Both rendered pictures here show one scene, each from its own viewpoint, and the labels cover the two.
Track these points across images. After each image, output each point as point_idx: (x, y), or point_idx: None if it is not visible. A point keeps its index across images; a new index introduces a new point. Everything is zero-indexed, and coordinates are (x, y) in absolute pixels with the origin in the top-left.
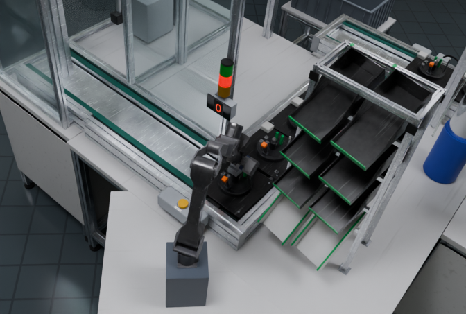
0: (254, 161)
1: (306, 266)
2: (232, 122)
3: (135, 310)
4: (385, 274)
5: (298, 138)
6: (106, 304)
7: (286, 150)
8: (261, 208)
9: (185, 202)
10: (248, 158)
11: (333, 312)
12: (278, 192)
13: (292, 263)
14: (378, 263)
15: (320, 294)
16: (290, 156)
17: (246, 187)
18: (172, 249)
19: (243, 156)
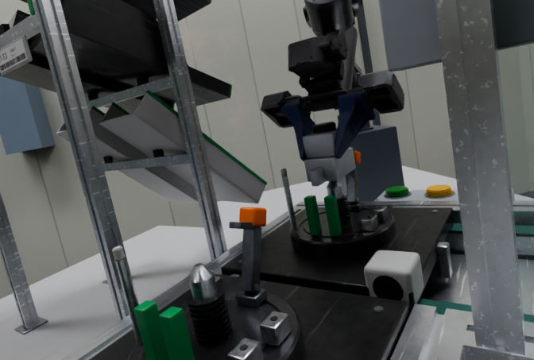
0: (272, 94)
1: (183, 265)
2: None
3: (414, 188)
4: (42, 293)
5: None
6: (452, 182)
7: None
8: (261, 232)
9: (434, 189)
10: (290, 97)
11: (162, 244)
12: (216, 263)
13: (207, 262)
14: (40, 302)
15: (173, 250)
16: (192, 2)
17: (303, 222)
18: (381, 127)
19: (306, 96)
